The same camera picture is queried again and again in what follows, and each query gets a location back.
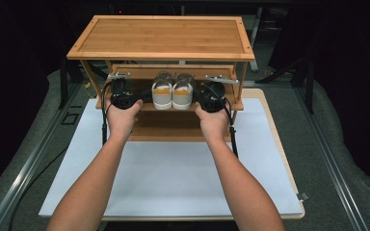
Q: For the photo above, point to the person's right hand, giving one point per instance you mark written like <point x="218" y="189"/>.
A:
<point x="213" y="123"/>

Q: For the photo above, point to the wooden shoe rack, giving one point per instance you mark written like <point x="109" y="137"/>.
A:
<point x="160" y="38"/>

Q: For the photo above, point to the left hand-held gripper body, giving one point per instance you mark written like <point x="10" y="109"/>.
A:
<point x="123" y="96"/>

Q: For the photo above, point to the person's left hand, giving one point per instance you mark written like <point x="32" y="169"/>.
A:
<point x="122" y="120"/>

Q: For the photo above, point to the white paper sheet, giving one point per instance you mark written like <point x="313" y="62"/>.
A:
<point x="173" y="179"/>

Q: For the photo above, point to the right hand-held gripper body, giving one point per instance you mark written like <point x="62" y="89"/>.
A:
<point x="213" y="96"/>

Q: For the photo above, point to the metal clip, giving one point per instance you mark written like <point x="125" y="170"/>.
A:
<point x="303" y="196"/>

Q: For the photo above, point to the black metal stand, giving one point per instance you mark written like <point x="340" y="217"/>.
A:
<point x="63" y="83"/>

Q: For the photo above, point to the white shoe with yellow insole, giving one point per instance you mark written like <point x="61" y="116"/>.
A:
<point x="162" y="91"/>
<point x="182" y="93"/>

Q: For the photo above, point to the metal floor rail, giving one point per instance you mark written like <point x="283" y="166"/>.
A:
<point x="25" y="166"/>
<point x="330" y="160"/>

